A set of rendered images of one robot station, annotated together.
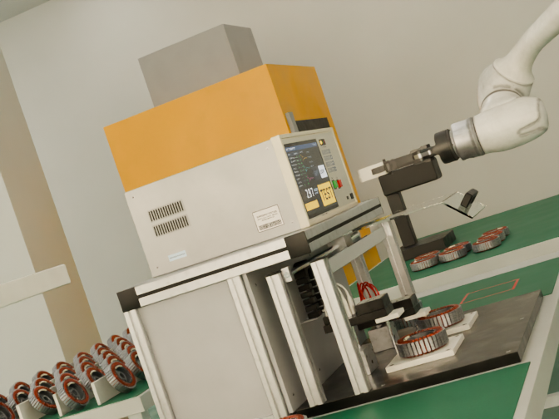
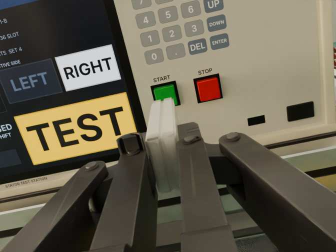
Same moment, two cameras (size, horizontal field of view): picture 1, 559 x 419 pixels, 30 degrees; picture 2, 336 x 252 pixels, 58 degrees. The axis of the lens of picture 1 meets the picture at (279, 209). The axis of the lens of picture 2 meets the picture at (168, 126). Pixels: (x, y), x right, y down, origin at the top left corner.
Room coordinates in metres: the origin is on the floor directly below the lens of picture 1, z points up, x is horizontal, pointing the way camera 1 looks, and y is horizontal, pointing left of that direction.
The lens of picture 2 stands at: (2.40, -0.40, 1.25)
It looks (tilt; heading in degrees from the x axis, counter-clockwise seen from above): 19 degrees down; 75
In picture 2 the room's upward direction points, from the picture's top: 13 degrees counter-clockwise
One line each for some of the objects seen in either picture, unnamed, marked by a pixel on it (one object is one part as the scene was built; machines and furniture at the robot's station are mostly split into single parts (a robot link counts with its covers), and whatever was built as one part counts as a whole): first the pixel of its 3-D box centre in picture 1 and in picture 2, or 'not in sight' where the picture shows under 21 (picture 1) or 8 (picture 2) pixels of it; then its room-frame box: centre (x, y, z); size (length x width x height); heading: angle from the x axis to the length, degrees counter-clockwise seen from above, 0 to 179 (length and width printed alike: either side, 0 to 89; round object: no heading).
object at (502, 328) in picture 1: (431, 348); not in sight; (2.36, -0.22, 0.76); 0.64 x 0.47 x 0.02; 161
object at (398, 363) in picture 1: (425, 352); not in sight; (2.24, -0.20, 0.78); 0.15 x 0.15 x 0.01; 71
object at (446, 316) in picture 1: (440, 317); not in sight; (2.47, -0.28, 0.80); 0.11 x 0.11 x 0.04
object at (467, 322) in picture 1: (443, 327); not in sight; (2.47, -0.28, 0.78); 0.15 x 0.15 x 0.01; 71
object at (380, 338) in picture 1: (383, 335); not in sight; (2.51, -0.14, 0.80); 0.08 x 0.05 x 0.06; 161
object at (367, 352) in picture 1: (360, 360); not in sight; (2.29, -0.06, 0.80); 0.08 x 0.05 x 0.06; 161
